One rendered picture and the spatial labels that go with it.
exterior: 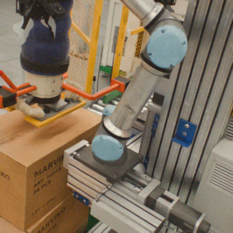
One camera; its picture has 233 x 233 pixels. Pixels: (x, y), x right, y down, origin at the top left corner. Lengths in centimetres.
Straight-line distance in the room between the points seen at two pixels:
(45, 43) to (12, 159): 52
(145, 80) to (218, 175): 48
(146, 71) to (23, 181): 79
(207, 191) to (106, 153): 44
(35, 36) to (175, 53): 71
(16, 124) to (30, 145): 19
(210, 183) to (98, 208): 44
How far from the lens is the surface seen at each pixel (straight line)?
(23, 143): 170
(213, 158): 136
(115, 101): 304
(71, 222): 224
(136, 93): 114
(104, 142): 122
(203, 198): 146
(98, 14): 281
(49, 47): 157
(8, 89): 160
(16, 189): 169
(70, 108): 175
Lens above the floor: 191
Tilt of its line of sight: 29 degrees down
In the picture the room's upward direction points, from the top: 10 degrees clockwise
